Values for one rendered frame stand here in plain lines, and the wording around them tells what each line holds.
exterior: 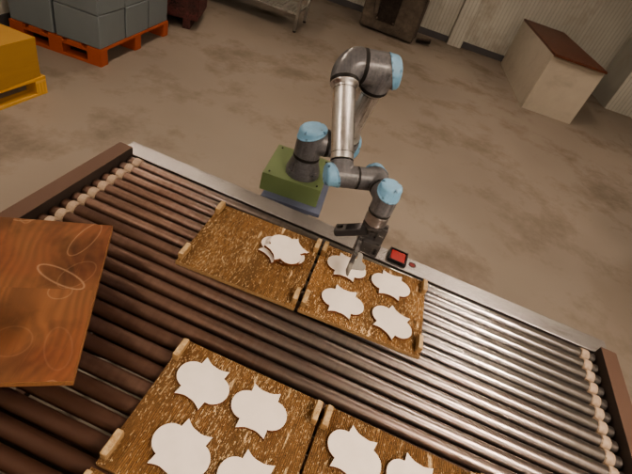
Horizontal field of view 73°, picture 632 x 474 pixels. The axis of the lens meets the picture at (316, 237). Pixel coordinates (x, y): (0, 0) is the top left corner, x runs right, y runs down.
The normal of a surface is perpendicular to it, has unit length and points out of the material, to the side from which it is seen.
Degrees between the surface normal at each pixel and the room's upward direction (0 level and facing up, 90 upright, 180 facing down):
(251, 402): 0
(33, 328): 0
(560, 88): 90
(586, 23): 90
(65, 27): 90
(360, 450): 0
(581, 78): 90
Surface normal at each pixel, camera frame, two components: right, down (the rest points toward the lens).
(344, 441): 0.26, -0.73
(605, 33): -0.20, 0.60
